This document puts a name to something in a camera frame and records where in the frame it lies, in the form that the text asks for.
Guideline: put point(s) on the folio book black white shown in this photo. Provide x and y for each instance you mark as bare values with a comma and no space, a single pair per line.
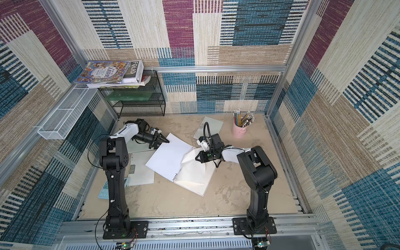
134,73

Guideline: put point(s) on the black wire shelf rack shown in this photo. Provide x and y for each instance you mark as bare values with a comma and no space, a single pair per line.
138,101

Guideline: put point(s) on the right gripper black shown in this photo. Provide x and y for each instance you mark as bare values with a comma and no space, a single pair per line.
203,155

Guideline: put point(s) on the pink pencil cup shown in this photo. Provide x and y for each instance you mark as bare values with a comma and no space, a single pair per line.
239,132

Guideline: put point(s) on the bundle of pencils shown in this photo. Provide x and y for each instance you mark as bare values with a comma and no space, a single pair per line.
243,119

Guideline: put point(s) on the white spiral notebook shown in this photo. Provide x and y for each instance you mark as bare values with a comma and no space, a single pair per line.
166,161

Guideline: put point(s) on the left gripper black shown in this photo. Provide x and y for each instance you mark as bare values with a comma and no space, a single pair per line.
157,140

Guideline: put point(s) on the green folder on shelf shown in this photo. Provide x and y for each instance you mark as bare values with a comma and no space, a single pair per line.
130,95

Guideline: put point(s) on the grey-green notebook far right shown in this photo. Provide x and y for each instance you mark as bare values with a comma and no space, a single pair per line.
214,125

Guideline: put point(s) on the white wire mesh basket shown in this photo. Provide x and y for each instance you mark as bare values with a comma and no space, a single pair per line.
61,121

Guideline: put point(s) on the aluminium front rail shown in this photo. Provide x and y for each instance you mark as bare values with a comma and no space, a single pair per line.
221,226

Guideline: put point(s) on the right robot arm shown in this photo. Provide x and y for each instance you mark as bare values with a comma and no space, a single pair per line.
259,174

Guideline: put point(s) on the pale green notebook far left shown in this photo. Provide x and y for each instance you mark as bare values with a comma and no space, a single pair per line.
135,147

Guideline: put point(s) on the light blue calculator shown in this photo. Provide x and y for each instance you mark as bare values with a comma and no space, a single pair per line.
104,193

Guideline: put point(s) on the white notebook near left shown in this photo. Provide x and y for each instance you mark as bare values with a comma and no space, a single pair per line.
139,173

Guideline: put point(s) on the colourful picture book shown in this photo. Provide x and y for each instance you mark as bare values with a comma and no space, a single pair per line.
99,71

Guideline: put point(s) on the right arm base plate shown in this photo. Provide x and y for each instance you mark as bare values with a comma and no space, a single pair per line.
245,226

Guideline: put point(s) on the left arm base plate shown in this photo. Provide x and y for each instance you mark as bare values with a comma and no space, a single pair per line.
137,229

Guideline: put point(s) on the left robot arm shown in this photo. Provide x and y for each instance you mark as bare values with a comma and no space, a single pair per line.
114,158

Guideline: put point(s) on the torn white notebook page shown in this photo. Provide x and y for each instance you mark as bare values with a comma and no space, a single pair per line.
194,172

